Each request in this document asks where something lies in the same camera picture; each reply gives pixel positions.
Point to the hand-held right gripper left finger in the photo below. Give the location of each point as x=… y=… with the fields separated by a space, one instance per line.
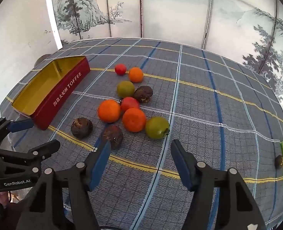
x=100 y=163

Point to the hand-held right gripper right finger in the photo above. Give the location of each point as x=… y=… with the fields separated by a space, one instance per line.
x=182 y=165

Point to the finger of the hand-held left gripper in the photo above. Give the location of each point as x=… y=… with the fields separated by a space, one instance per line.
x=45 y=149
x=21 y=125

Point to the brown passion fruit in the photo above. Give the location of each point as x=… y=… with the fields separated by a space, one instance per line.
x=81 y=127
x=113 y=134
x=278 y=161
x=143 y=94

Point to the green tomato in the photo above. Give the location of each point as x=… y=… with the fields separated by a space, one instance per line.
x=125 y=89
x=156 y=127

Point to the red tin box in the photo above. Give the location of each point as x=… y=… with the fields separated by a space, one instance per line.
x=60 y=93

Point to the small orange tangerine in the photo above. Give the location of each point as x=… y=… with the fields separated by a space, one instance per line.
x=136 y=74

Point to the small red tomato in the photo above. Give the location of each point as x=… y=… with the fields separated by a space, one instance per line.
x=120 y=69

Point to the grey plaid tablecloth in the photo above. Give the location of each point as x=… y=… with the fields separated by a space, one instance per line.
x=203 y=124

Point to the painted folding screen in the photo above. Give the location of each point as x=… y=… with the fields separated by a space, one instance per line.
x=175 y=12

